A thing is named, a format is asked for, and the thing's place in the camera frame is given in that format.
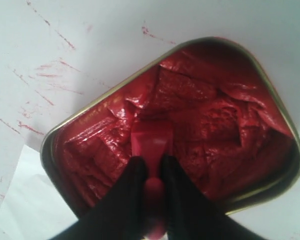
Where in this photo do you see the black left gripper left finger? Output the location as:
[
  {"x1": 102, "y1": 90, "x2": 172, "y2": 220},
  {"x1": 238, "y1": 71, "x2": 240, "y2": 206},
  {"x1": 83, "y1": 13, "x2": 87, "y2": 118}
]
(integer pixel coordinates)
[{"x1": 57, "y1": 157, "x2": 147, "y2": 240}]

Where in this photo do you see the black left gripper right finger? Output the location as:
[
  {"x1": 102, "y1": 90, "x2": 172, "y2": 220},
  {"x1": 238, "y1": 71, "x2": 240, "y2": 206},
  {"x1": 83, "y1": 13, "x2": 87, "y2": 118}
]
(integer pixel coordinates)
[{"x1": 159, "y1": 154, "x2": 243, "y2": 240}]

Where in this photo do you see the red plastic stamp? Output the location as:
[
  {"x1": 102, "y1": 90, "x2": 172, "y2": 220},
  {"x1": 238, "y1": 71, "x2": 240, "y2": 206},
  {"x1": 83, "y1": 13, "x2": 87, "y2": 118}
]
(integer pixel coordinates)
[{"x1": 131, "y1": 120, "x2": 173, "y2": 240}]

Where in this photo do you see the red ink pad tin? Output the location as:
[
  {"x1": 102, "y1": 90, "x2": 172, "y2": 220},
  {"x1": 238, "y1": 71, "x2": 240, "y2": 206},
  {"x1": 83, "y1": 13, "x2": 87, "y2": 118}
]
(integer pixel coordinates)
[{"x1": 40, "y1": 37, "x2": 300, "y2": 217}]

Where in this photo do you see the white paper sheet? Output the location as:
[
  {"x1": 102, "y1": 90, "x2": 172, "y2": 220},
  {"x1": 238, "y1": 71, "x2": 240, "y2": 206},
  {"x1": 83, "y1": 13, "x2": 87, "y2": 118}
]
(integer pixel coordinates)
[{"x1": 0, "y1": 145, "x2": 78, "y2": 240}]

